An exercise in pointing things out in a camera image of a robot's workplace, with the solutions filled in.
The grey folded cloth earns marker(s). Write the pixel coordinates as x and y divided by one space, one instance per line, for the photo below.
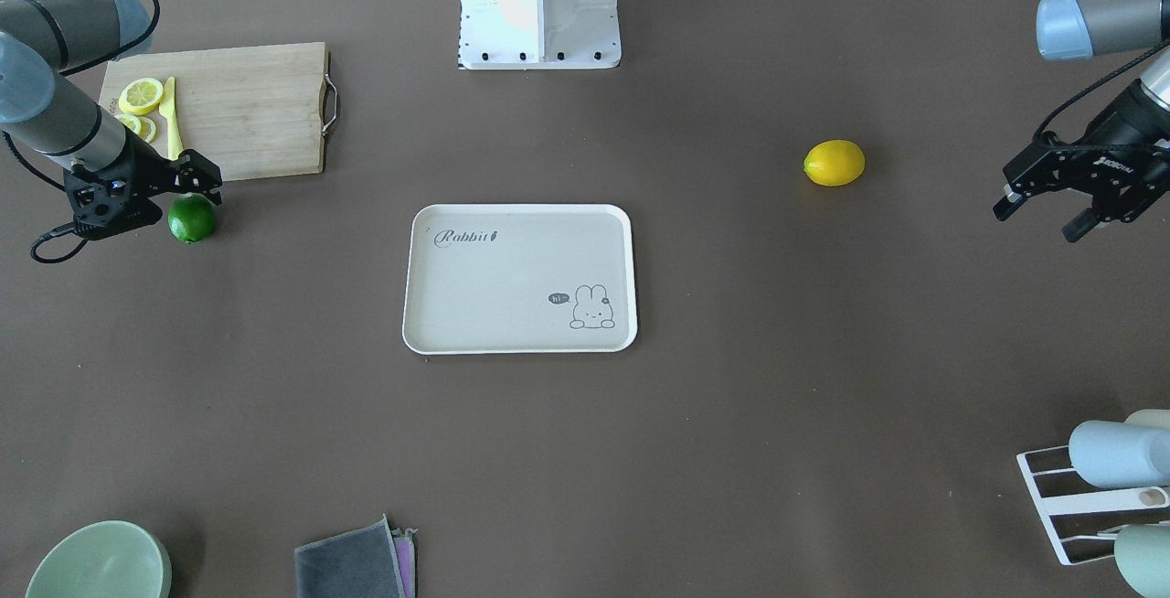
358 563

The purple folded cloth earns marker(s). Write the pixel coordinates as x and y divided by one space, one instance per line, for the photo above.
405 552

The white rabbit tray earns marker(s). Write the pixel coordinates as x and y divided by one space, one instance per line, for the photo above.
502 279

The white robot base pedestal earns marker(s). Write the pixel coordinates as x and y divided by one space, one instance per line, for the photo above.
539 34

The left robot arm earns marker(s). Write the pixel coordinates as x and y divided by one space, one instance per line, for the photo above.
1082 29

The mint green bowl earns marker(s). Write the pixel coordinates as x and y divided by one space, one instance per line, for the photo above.
111 558

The lemon slice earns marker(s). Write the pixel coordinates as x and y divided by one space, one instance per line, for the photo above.
141 126
141 97

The wooden cutting board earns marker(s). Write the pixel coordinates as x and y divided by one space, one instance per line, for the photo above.
256 112

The yellow plastic knife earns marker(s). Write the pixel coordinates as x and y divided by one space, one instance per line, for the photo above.
167 108

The pale green plastic cup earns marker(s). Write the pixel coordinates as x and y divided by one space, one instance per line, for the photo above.
1142 556

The pale yellow plastic cup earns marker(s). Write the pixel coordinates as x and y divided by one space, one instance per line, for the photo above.
1150 417

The white wire cup rack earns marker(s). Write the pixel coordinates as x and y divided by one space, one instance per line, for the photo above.
1081 520

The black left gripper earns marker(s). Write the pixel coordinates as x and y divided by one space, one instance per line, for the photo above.
1126 130

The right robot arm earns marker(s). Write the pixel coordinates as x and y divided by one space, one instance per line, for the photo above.
42 43

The green lime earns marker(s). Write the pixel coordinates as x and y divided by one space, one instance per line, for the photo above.
191 218

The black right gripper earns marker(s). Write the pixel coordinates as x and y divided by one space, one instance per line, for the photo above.
147 172

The light blue plastic cup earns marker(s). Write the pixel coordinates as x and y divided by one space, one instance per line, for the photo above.
1114 455

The yellow lemon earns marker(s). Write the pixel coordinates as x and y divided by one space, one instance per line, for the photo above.
834 163

